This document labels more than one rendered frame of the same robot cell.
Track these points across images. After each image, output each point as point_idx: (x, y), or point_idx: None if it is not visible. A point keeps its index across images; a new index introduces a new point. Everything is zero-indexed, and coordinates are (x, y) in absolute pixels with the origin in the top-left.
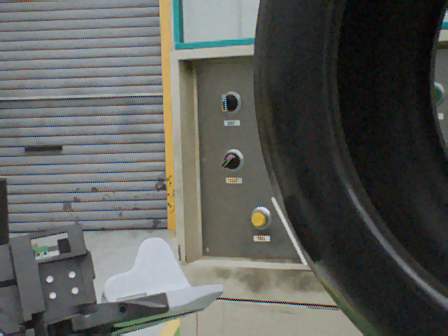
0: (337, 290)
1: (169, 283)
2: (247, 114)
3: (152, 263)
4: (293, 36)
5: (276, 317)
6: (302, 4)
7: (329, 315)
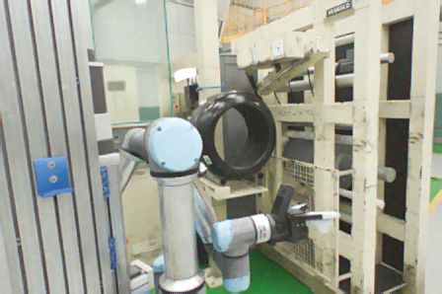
0: (213, 166)
1: (204, 168)
2: (120, 139)
3: (202, 166)
4: (209, 134)
5: (134, 182)
6: (210, 130)
7: (146, 179)
